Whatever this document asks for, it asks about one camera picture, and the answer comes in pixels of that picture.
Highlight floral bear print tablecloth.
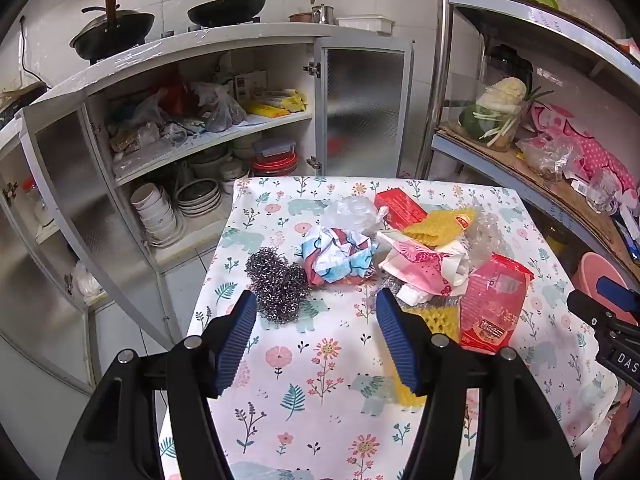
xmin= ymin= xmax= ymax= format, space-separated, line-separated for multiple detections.
xmin=159 ymin=176 xmax=621 ymax=480

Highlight steel wool scrubber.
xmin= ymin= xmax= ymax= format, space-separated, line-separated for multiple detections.
xmin=245 ymin=247 xmax=313 ymax=323

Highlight black blender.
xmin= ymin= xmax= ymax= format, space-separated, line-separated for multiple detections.
xmin=482 ymin=44 xmax=533 ymax=91

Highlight yellow label oil bottle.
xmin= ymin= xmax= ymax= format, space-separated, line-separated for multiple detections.
xmin=542 ymin=222 xmax=571 ymax=256

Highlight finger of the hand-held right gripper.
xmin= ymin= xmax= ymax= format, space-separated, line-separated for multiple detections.
xmin=595 ymin=275 xmax=640 ymax=313
xmin=566 ymin=289 xmax=640 ymax=331

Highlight pink plastic bucket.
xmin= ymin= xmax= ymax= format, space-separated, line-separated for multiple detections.
xmin=572 ymin=252 xmax=628 ymax=306

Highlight frosted cabinet door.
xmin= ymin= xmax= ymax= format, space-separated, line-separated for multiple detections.
xmin=0 ymin=132 xmax=96 ymax=393
xmin=315 ymin=37 xmax=415 ymax=178
xmin=17 ymin=95 xmax=173 ymax=346

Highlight napa cabbage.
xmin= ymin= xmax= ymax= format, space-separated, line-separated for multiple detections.
xmin=475 ymin=77 xmax=528 ymax=111

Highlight clear plastic tub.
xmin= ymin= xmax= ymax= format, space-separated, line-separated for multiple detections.
xmin=460 ymin=100 xmax=523 ymax=153

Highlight stack of patterned plates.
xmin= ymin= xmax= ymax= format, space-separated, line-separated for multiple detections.
xmin=175 ymin=177 xmax=222 ymax=217

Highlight pink polka dot cloth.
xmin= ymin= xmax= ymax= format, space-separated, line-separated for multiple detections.
xmin=530 ymin=102 xmax=640 ymax=196

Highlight white plastic tray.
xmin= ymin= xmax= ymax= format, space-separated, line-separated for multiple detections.
xmin=336 ymin=15 xmax=396 ymax=36

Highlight red snack packet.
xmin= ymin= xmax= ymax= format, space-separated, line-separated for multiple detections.
xmin=457 ymin=254 xmax=535 ymax=356

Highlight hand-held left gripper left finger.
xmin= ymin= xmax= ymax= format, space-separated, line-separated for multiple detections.
xmin=56 ymin=289 xmax=259 ymax=480

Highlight red cardboard box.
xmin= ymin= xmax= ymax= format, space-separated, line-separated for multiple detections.
xmin=374 ymin=187 xmax=431 ymax=231

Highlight grey kitchen cabinet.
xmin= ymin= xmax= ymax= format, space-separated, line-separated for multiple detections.
xmin=0 ymin=22 xmax=416 ymax=391

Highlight yellow foam net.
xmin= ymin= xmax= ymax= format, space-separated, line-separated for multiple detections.
xmin=402 ymin=208 xmax=478 ymax=248
xmin=395 ymin=305 xmax=463 ymax=411

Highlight clear plastic bag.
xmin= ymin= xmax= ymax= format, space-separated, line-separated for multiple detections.
xmin=325 ymin=196 xmax=390 ymax=236

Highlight clear bubble wrap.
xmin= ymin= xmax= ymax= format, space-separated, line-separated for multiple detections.
xmin=465 ymin=210 xmax=516 ymax=266

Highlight stack of white bowls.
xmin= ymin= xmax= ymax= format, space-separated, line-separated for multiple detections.
xmin=130 ymin=182 xmax=188 ymax=248

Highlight colourful paper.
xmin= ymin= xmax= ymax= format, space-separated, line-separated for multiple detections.
xmin=294 ymin=226 xmax=381 ymax=286

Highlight clear blue clip container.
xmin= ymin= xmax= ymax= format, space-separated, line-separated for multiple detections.
xmin=252 ymin=137 xmax=297 ymax=160

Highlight yellow food packets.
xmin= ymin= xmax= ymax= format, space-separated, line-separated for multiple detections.
xmin=242 ymin=89 xmax=308 ymax=118

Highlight cardboard sheet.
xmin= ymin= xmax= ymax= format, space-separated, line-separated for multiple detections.
xmin=437 ymin=120 xmax=640 ymax=271

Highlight pink white paper bag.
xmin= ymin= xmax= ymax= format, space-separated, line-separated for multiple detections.
xmin=377 ymin=230 xmax=471 ymax=306

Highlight clear bag of snacks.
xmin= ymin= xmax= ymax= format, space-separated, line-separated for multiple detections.
xmin=517 ymin=132 xmax=576 ymax=183

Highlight metal shelf rack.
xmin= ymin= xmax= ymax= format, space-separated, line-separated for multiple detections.
xmin=417 ymin=0 xmax=640 ymax=281

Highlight grey plastic bag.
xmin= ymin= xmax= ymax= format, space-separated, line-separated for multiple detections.
xmin=192 ymin=82 xmax=248 ymax=133

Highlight green onions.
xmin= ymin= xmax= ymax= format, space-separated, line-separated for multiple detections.
xmin=470 ymin=87 xmax=556 ymax=143

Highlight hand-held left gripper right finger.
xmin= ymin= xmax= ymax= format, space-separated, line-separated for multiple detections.
xmin=375 ymin=287 xmax=583 ymax=480

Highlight glass mug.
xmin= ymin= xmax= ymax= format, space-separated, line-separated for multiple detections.
xmin=585 ymin=172 xmax=621 ymax=216

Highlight black wok with lid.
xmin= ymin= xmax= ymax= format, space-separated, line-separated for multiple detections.
xmin=69 ymin=0 xmax=156 ymax=63

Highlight red lidded food containers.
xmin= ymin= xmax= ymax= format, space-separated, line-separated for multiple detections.
xmin=250 ymin=152 xmax=300 ymax=177

